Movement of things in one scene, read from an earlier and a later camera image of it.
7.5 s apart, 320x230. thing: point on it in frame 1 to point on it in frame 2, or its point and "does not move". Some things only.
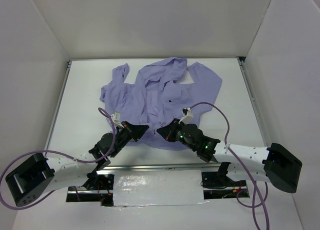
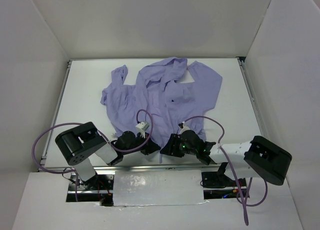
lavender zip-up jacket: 157,98 does not move
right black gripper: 173,131 to 169,145
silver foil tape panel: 158,187 does not move
